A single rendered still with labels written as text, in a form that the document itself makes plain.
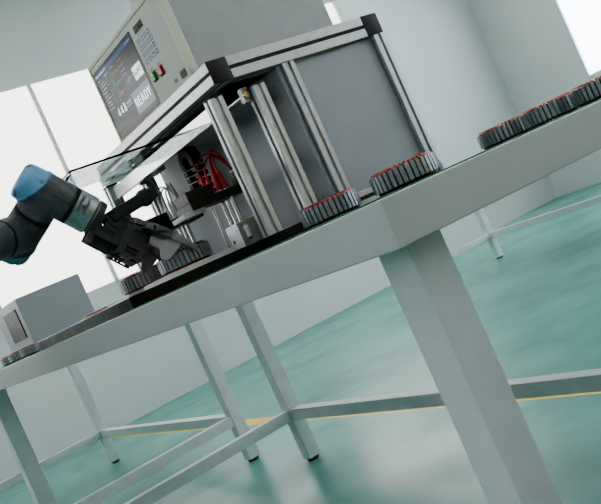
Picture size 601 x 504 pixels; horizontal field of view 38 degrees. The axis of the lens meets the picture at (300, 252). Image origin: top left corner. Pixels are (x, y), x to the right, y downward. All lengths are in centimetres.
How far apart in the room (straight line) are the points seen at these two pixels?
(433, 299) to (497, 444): 16
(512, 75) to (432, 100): 104
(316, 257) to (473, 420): 23
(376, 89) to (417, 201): 106
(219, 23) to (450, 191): 108
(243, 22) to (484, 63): 767
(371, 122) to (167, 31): 45
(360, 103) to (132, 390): 508
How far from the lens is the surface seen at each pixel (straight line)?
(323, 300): 755
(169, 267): 176
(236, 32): 190
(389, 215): 83
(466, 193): 90
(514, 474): 93
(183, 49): 182
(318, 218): 152
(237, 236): 184
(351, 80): 187
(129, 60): 202
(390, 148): 187
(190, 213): 180
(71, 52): 725
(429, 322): 90
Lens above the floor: 75
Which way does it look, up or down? 1 degrees down
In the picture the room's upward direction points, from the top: 24 degrees counter-clockwise
